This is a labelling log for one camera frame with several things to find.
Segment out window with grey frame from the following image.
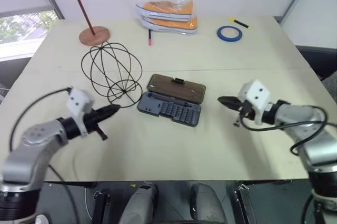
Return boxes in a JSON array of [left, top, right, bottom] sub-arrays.
[[0, 5, 65, 63]]

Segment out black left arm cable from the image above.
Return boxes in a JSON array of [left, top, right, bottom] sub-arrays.
[[9, 86, 81, 224]]

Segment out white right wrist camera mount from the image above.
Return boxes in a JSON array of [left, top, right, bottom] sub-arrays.
[[238, 80, 272, 126]]

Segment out black wire basket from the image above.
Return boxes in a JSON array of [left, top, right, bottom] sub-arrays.
[[81, 41, 143, 109]]

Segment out grey rounded leg shell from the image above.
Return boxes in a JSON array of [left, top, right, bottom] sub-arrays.
[[120, 181, 158, 224], [189, 183, 227, 224]]

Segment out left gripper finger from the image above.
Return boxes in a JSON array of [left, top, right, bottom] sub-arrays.
[[101, 106, 122, 121], [97, 105, 122, 116]]

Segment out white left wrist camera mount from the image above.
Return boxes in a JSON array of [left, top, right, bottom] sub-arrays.
[[66, 86, 95, 138]]

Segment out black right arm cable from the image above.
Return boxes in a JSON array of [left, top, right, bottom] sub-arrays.
[[240, 105, 329, 224]]

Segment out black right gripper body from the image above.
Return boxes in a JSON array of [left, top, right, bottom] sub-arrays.
[[233, 100, 255, 127]]

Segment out blue tape roll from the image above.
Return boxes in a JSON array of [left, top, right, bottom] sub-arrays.
[[216, 25, 243, 42]]

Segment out brown wooden round-base stand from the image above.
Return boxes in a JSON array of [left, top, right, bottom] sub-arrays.
[[54, 0, 111, 46]]

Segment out screwdriver bit case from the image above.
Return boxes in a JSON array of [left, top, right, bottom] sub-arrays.
[[136, 73, 207, 129]]

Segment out black marker with yellow ends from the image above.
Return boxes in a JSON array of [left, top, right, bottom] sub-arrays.
[[228, 17, 253, 30]]

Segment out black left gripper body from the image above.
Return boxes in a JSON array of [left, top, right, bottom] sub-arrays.
[[83, 110, 108, 141]]

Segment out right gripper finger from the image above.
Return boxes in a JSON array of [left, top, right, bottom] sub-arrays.
[[218, 100, 242, 111], [217, 96, 242, 105]]

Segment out black metal frame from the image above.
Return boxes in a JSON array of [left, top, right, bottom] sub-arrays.
[[233, 181, 261, 224]]

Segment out orange canvas sneaker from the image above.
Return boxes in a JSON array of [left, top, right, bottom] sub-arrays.
[[135, 0, 195, 22], [139, 17, 199, 35]]

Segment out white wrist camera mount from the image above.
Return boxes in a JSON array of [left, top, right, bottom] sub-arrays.
[[238, 80, 272, 126], [66, 86, 95, 138]]

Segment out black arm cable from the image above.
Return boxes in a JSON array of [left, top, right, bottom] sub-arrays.
[[240, 105, 329, 224], [9, 86, 81, 224]]

